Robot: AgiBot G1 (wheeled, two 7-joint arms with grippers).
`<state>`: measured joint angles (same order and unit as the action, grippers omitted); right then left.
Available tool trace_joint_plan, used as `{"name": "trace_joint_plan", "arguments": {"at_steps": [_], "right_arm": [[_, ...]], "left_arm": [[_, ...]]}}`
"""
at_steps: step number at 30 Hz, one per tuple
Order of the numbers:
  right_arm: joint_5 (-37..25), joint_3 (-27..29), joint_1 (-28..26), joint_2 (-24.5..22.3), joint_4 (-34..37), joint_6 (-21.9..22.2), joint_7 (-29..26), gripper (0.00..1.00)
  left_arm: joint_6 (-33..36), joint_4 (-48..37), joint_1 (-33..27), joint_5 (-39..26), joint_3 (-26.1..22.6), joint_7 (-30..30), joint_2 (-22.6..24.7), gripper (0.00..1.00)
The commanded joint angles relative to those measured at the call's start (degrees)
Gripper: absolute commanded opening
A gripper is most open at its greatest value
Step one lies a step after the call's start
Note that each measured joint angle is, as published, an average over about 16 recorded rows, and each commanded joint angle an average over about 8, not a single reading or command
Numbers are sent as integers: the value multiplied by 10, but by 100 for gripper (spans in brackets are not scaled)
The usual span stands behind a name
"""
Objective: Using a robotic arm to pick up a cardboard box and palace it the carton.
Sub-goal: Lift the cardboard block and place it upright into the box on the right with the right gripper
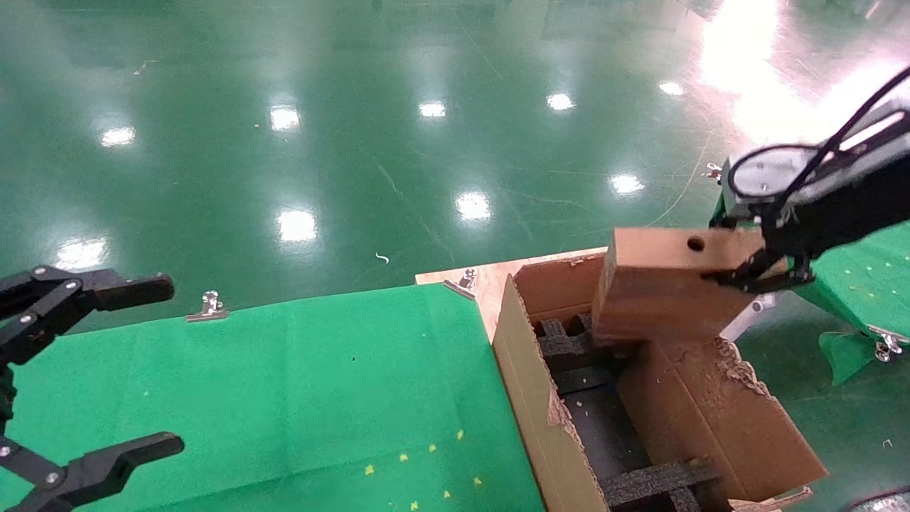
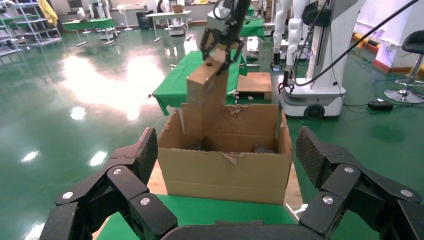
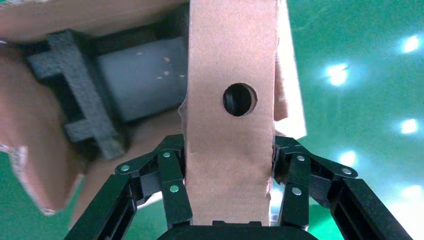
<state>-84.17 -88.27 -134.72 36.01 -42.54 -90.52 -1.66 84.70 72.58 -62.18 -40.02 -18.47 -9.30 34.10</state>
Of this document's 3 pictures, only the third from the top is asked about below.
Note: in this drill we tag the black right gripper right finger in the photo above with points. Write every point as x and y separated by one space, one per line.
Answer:
296 198

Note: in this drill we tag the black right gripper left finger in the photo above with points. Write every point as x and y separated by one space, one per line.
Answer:
174 195

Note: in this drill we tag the wooden block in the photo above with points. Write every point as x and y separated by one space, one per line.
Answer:
228 49

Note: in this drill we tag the large open cardboard carton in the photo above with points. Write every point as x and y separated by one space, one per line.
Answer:
26 109

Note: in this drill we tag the gray cylinder part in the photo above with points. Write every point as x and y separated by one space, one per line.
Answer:
142 79

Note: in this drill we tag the black foam holder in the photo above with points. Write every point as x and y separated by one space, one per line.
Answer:
82 99

